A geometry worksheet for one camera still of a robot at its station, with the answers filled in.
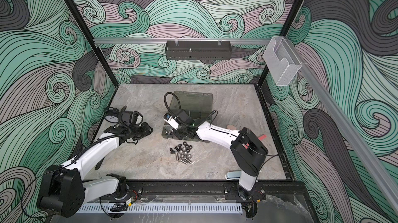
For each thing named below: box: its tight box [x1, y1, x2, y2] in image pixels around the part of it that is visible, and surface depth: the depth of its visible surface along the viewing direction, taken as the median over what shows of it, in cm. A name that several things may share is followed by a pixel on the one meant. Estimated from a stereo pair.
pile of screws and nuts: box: [169, 141, 193, 165], surface depth 87 cm
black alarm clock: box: [103, 106, 120, 124], surface depth 94 cm
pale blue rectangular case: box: [224, 170, 242, 180], surface depth 78 cm
